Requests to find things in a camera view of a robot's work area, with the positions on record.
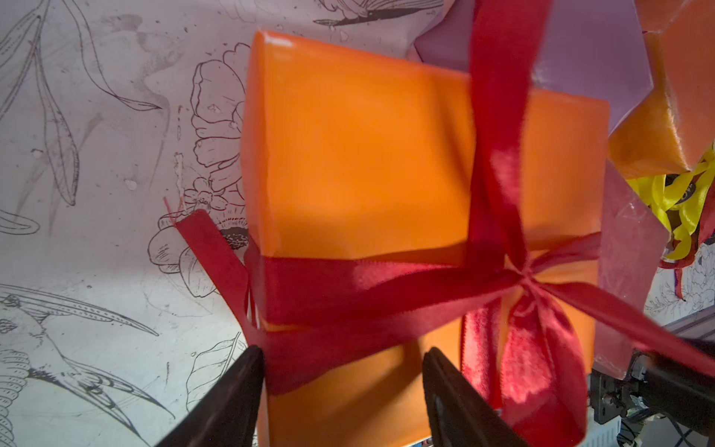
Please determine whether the purple gift box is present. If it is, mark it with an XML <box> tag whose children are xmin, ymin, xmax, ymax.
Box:
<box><xmin>414</xmin><ymin>0</ymin><xmax>654</xmax><ymax>132</ymax></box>

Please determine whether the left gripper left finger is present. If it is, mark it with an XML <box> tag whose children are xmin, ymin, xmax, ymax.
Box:
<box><xmin>158</xmin><ymin>346</ymin><xmax>264</xmax><ymax>447</ymax></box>

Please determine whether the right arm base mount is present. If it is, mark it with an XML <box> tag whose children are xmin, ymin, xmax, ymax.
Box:
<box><xmin>590</xmin><ymin>350</ymin><xmax>714</xmax><ymax>438</ymax></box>

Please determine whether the orange gift box front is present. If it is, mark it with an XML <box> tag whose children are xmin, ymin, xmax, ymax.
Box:
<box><xmin>609</xmin><ymin>0</ymin><xmax>714</xmax><ymax>179</ymax></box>

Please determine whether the yellow ribbon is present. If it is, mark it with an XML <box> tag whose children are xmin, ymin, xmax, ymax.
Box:
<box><xmin>627</xmin><ymin>147</ymin><xmax>714</xmax><ymax>268</ymax></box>

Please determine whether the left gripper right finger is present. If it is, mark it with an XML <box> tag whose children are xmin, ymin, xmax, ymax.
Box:
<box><xmin>422</xmin><ymin>348</ymin><xmax>528</xmax><ymax>447</ymax></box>

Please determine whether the dark red gift box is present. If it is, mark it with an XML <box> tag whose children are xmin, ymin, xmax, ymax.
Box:
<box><xmin>593</xmin><ymin>162</ymin><xmax>670</xmax><ymax>379</ymax></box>

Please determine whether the large orange gift box back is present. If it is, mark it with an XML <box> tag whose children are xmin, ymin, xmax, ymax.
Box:
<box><xmin>241</xmin><ymin>31</ymin><xmax>475</xmax><ymax>446</ymax></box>

